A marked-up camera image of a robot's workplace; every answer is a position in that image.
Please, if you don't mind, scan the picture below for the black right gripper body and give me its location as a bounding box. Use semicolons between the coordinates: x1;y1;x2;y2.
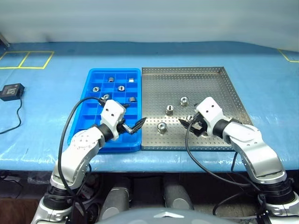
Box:
190;112;208;138

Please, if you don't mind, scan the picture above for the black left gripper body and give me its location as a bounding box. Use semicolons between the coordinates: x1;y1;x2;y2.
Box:
116;119;133;135

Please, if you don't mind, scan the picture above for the blue compartment tray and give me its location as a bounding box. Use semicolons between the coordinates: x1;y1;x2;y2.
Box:
67;68;142;154

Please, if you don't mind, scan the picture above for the perforated metal tray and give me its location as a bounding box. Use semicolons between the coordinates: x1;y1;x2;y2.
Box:
141;66;254;152

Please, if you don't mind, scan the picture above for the blue plastic table cover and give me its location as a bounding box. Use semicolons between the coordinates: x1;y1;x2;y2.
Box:
0;41;299;173

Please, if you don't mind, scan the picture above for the grey rounded cylinder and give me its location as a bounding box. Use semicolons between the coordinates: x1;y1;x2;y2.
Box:
100;179;131;220
163;179;194;210

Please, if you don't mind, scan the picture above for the grey rounded shell with emblem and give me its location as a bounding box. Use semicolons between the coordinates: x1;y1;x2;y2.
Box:
93;207;234;224

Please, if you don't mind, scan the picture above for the black power adapter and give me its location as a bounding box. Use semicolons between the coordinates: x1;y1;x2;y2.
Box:
0;83;25;102

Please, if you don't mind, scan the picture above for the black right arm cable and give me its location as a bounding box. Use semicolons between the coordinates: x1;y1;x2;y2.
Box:
185;114;257;187

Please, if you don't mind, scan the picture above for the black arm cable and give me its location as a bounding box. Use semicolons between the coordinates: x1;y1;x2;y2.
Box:
185;114;257;187
57;97;108;224

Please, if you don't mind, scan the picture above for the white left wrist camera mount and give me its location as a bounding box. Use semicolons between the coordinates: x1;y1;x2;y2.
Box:
100;99;126;141

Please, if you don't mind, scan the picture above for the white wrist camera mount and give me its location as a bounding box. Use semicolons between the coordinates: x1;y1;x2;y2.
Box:
195;97;226;136
100;99;126;141

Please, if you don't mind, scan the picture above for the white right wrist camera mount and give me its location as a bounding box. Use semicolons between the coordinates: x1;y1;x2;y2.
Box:
195;97;226;136

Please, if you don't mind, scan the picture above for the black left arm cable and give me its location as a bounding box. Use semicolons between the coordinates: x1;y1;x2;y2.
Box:
57;97;108;224

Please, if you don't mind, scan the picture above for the thin black looped cable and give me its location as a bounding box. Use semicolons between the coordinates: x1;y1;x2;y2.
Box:
212;186;267;217

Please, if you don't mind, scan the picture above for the black power adapter cable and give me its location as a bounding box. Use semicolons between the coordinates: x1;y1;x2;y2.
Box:
0;98;23;135

